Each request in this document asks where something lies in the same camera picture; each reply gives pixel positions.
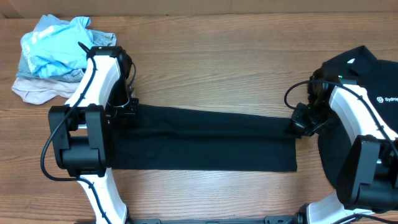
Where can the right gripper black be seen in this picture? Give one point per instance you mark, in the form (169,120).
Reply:
(300,118)

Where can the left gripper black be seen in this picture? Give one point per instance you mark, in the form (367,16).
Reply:
(131,111)

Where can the black t-shirt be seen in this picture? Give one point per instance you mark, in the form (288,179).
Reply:
(166,138)

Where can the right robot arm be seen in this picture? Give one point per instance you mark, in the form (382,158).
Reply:
(357,145)

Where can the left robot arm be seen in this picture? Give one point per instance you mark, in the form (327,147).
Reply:
(80,147)

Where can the black polo shirt with logo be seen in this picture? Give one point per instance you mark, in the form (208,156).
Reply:
(360,92)

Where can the light blue crumpled shirt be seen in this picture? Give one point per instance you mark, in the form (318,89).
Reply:
(54,49)

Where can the folded denim jeans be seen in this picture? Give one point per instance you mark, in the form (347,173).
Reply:
(99,39)

